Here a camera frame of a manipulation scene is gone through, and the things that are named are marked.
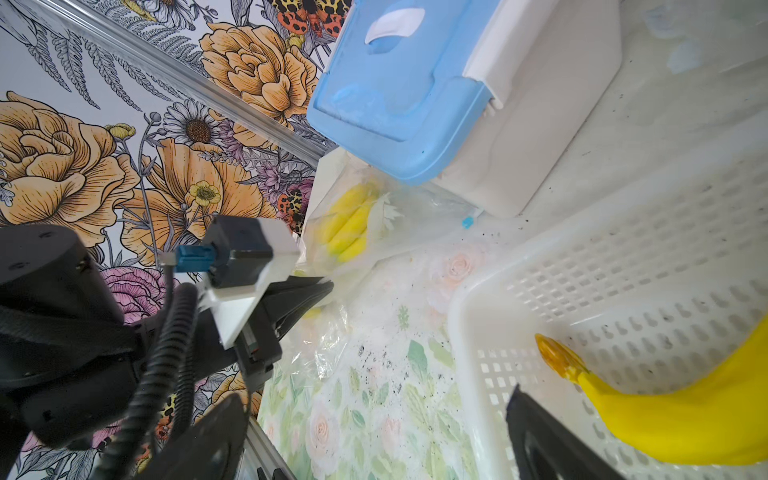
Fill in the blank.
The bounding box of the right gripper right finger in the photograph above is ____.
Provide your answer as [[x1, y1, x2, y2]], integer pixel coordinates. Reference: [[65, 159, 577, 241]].
[[506, 387, 623, 480]]

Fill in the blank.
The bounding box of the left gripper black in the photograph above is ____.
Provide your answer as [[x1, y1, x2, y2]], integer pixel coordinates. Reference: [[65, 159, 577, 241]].
[[234, 277, 333, 390]]

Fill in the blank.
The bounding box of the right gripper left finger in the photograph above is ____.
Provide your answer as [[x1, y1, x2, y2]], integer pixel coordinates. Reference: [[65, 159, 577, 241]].
[[134, 394, 248, 480]]

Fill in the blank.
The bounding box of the yellow banana bunch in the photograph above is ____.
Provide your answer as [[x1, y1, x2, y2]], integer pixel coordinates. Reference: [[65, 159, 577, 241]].
[[319, 183, 379, 263]]

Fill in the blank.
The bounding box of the clear bag with banana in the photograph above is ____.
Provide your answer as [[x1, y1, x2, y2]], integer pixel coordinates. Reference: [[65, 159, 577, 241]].
[[297, 148, 481, 305]]

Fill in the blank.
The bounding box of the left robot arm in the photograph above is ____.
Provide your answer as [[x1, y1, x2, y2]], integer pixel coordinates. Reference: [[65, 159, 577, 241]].
[[1, 216, 334, 479]]

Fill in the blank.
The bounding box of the white plastic basket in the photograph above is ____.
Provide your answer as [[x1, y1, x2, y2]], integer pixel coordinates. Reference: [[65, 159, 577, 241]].
[[448, 113, 767, 479]]

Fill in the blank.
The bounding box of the blue lid storage box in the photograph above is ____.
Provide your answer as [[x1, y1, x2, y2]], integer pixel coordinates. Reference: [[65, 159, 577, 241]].
[[308, 0, 622, 218]]

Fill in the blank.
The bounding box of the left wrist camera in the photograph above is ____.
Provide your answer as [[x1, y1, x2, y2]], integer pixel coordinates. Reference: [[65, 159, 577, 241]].
[[159, 215, 300, 348]]

